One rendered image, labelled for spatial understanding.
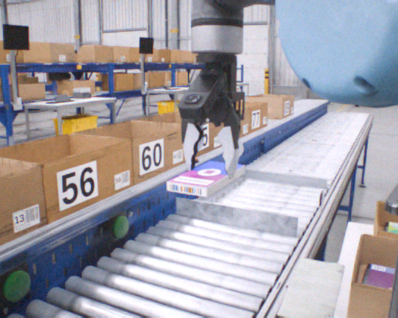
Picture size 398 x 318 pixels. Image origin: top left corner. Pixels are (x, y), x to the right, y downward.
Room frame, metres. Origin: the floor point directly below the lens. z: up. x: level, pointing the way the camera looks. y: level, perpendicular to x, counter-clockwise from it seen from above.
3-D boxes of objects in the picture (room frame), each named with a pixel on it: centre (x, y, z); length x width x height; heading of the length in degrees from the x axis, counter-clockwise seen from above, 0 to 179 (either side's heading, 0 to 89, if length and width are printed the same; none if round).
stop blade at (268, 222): (1.31, -0.13, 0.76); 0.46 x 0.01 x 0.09; 63
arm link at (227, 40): (0.70, -0.03, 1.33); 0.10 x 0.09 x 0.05; 62
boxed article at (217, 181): (0.67, -0.02, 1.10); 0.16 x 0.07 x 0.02; 152
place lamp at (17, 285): (0.77, 0.41, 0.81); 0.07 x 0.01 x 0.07; 153
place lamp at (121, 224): (1.12, 0.23, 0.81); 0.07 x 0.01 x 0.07; 153
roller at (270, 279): (1.05, 0.01, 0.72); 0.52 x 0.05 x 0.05; 63
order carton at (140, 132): (1.55, 0.26, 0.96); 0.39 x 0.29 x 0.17; 153
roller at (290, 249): (1.22, -0.08, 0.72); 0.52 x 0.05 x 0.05; 63
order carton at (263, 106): (2.60, -0.27, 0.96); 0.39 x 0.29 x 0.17; 154
